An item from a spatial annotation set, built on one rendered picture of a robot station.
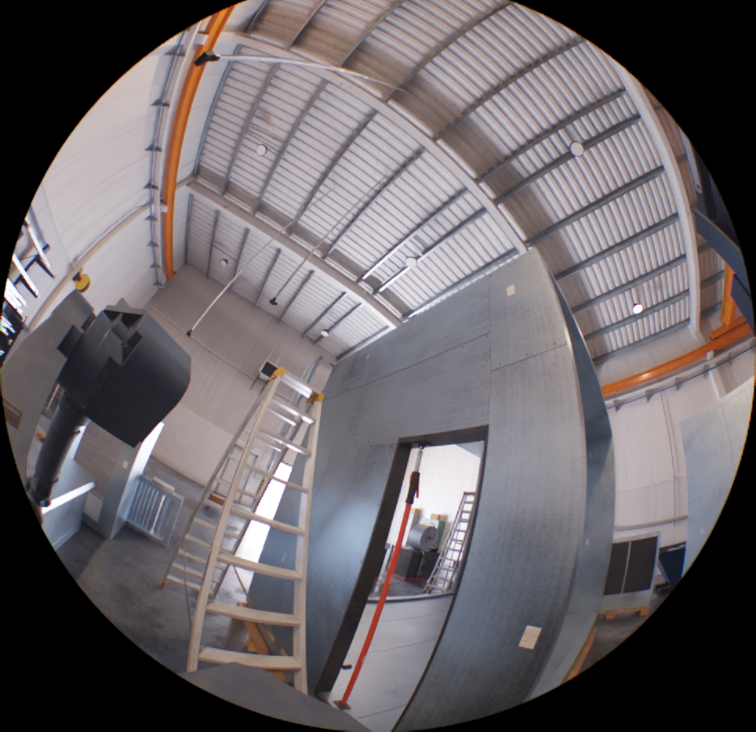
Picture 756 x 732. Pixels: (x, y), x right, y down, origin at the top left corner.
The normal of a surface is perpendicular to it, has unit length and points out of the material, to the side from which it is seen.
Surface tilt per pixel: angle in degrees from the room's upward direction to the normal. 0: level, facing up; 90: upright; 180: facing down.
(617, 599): 90
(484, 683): 90
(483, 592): 90
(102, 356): 78
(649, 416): 90
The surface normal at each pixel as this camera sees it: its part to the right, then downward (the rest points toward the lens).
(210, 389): 0.60, -0.32
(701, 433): -0.91, -0.39
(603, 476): -0.76, -0.53
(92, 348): 0.96, -0.12
